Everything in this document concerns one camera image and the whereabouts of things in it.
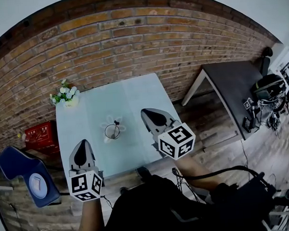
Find dark grey table white legs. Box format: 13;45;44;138
179;59;267;144

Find spare gripper device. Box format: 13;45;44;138
242;96;259;112

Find person's black shoe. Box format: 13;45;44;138
136;165;153;184

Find tangle of black cables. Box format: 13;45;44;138
256;97;289;139

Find person's right forearm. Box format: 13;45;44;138
177;154;224;191

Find white round pad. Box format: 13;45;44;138
28;172;47;199

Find person's left forearm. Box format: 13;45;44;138
75;196;106;231

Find red box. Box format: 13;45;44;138
24;120;60;151

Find black office chair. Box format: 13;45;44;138
257;46;275;77

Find black bag with green trim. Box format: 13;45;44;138
251;72;287;101

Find small black device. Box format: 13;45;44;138
241;116;255;134

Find white flowers in pot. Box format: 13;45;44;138
48;78;82;109

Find clear glass cup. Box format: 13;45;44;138
104;123;121;141

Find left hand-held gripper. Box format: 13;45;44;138
67;138;106;204

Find black-handled spoon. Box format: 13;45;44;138
112;119;122;138

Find person's black clothing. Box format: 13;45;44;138
100;169;240;231

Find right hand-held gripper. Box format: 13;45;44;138
140;105;197;163

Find dark blue chair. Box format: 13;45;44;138
0;143;62;210

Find white flower-shaped coaster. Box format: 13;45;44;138
99;114;127;145

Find thick black cable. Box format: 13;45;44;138
184;164;266;184

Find black equipment box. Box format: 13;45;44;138
231;170;278;212

